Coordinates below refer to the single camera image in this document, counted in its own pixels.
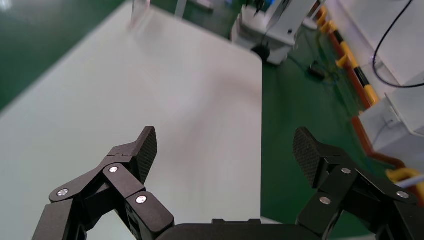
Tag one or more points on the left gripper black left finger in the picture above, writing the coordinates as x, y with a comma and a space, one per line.
132, 185

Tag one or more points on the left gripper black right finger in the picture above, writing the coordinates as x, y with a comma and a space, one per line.
338, 188

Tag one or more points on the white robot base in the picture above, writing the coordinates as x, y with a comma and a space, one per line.
278, 30

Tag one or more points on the white cabinet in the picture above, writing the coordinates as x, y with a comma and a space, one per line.
397, 132

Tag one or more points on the yellow black red barrier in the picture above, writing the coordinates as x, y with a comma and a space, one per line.
359, 82

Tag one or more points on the black power adapter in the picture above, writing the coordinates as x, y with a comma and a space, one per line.
316, 71

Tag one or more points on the white workbench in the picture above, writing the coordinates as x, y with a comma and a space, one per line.
357, 20

